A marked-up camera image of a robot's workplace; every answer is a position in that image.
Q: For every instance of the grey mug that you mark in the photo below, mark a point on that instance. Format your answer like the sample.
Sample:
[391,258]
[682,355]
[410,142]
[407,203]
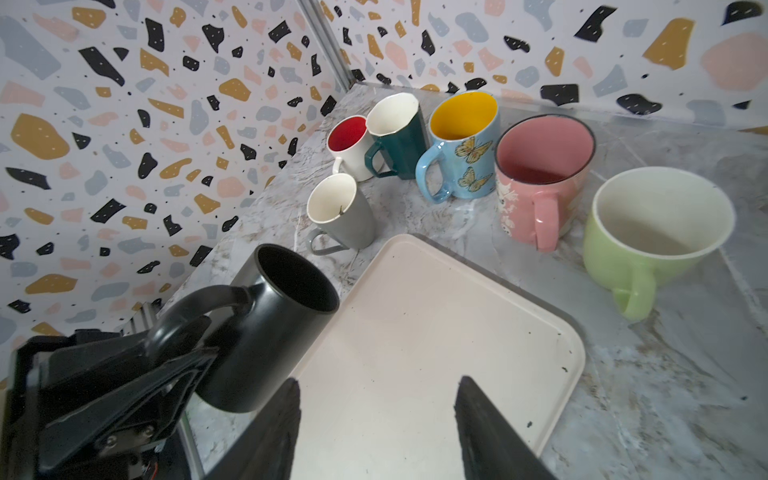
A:
[340,210]

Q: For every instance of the light green mug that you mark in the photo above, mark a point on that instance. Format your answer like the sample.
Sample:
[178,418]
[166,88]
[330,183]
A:
[648,226]

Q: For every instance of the cream rectangular tray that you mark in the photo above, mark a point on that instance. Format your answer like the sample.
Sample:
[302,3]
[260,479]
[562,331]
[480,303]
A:
[378,386]

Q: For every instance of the dark green mug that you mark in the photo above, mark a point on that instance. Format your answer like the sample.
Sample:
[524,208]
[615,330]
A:
[399,137]

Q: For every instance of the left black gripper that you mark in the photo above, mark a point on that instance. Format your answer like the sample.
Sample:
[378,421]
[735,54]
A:
[99,405]

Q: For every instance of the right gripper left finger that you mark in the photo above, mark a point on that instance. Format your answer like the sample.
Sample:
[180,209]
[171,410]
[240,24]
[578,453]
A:
[266,448]

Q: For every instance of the pink patterned mug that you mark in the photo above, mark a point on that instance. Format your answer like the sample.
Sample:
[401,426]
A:
[542,164]

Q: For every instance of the black mug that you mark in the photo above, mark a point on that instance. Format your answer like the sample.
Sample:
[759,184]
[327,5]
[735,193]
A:
[262,324]

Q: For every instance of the white mug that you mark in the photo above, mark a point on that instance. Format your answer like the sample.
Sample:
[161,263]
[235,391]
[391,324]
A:
[348,143]

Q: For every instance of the left aluminium corner post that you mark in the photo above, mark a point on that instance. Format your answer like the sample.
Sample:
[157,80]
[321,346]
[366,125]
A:
[321,27]

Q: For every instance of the light blue butterfly mug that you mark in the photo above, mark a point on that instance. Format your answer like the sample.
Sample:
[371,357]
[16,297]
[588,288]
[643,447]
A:
[460,163]

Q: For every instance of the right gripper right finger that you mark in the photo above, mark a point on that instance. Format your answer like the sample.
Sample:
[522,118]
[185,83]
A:
[491,448]

